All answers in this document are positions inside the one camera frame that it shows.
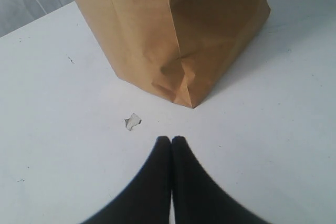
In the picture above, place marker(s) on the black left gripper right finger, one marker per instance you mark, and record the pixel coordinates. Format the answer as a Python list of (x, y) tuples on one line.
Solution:
[(196, 197)]

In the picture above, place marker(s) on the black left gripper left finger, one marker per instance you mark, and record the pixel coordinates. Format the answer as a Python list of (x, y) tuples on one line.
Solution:
[(147, 198)]

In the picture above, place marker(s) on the brown paper bag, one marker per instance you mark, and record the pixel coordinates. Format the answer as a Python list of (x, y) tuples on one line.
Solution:
[(175, 49)]

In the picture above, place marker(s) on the clear plastic scrap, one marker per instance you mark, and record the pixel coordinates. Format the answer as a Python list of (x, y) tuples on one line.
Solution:
[(132, 121)]

